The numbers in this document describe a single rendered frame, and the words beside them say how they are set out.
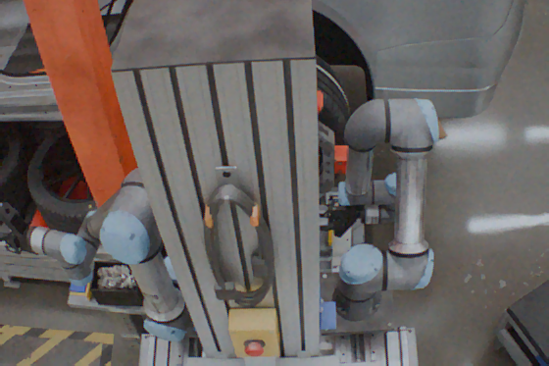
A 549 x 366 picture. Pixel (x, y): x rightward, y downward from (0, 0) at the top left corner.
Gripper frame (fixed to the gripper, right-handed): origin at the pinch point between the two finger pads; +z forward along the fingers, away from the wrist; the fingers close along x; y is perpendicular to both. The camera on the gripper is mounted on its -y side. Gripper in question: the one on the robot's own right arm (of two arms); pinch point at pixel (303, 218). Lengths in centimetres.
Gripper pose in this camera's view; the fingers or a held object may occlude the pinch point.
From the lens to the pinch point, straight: 208.0
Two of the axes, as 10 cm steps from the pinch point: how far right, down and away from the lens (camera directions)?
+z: -10.0, 0.3, 0.6
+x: -0.2, 7.3, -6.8
